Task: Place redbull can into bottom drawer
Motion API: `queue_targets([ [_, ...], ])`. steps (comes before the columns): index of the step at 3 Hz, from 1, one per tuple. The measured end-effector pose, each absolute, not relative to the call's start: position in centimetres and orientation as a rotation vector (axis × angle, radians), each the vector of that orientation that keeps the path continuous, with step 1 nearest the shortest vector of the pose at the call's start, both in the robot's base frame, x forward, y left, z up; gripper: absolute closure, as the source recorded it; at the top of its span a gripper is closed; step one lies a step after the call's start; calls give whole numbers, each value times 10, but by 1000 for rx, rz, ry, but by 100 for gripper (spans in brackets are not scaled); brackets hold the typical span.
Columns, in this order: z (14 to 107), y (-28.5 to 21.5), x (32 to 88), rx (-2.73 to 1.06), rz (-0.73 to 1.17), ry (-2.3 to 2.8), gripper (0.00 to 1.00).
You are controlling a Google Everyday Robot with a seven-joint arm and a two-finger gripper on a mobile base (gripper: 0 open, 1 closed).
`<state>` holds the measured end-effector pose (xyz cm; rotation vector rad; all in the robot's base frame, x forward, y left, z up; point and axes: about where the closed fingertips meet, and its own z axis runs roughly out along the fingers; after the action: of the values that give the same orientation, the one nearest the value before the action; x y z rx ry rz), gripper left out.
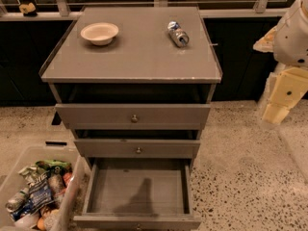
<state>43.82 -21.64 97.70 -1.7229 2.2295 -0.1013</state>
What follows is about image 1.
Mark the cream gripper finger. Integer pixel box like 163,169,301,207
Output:
253,27,276,53
263,103,290,124

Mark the blue chip bag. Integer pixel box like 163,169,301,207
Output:
11,174,53,221

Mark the grey middle drawer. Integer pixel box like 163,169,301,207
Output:
75,139,200,159

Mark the green snack bag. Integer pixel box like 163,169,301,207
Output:
18,159,73,183

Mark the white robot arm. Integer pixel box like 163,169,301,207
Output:
253,0,308,124

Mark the yellow black object on ledge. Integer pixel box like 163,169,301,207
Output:
19,2,37,16

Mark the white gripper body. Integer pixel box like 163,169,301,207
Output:
259,63,308,113

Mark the grey top drawer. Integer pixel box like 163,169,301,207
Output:
56,104,210,130

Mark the grey drawer cabinet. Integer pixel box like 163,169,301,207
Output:
38,5,223,171

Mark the silver can in bin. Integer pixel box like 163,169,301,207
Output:
5,188,29,213

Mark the white paper bowl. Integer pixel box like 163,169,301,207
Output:
80,22,118,46

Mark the grey bottom drawer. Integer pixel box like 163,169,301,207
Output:
74,158,201,231

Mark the clear plastic bin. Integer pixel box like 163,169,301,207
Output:
0,146,84,231

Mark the grey drawer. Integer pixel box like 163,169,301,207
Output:
56,104,210,130
75,139,200,159
74,158,201,231

